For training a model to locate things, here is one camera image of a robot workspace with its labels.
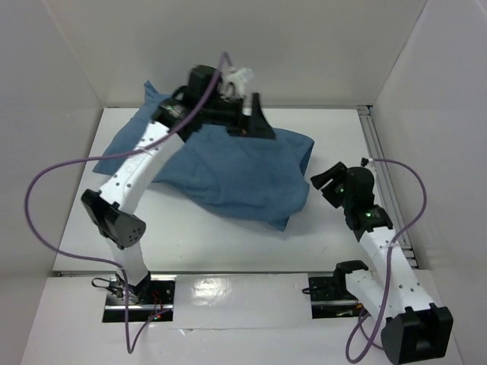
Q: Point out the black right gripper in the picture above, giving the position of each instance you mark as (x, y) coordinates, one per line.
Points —
(331, 182)

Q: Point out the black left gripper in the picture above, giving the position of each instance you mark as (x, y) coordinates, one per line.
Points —
(256, 125)

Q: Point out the blue fabric pillowcase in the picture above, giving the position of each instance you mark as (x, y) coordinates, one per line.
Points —
(253, 179)

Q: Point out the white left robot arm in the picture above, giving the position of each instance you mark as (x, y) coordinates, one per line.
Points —
(210, 97)

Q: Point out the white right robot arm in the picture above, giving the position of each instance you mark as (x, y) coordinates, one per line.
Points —
(398, 316)

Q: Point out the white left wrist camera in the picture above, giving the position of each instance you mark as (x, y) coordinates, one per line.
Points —
(235, 81)

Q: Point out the aluminium frame rail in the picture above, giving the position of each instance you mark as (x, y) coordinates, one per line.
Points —
(384, 182)

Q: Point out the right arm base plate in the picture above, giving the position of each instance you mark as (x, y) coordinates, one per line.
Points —
(327, 301)

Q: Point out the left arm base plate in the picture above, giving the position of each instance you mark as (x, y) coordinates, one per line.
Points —
(157, 300)

